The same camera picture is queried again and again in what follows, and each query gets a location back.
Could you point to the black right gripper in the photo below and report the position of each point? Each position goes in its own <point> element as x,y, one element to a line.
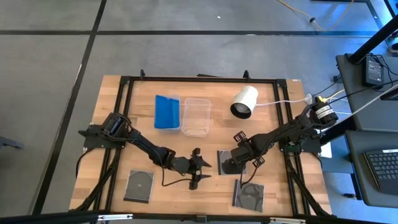
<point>245,152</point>

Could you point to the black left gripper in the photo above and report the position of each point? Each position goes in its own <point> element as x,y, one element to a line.
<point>182,164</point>

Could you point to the clear jewel case black tray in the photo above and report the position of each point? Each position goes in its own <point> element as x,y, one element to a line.
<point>220,157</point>
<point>248,196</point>
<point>139,186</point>

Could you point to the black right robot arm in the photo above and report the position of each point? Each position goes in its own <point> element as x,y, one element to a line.
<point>289,130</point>

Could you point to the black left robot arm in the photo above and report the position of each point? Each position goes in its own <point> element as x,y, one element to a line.
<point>143,144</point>

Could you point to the white desk lamp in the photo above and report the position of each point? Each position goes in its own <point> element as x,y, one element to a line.
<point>247,98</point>

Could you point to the white paper sheet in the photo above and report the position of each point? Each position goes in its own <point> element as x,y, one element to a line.
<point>326,151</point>

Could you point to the white plug adapter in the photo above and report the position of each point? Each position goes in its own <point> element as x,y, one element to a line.
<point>308,98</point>

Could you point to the black metal pole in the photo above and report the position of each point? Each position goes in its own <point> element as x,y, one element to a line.
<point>376,39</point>
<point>339,129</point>

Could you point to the black side desk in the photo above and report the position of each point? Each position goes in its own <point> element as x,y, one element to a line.
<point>367,109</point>
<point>357,186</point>

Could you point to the black keyboard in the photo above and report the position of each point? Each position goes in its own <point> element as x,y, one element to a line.
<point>384,169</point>

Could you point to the black power brick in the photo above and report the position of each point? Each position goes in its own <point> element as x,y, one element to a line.
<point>372,71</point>

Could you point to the grey floor object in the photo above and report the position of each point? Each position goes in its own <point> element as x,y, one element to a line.
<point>9,143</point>

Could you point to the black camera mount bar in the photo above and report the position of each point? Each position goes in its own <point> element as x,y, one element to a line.
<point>62,217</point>

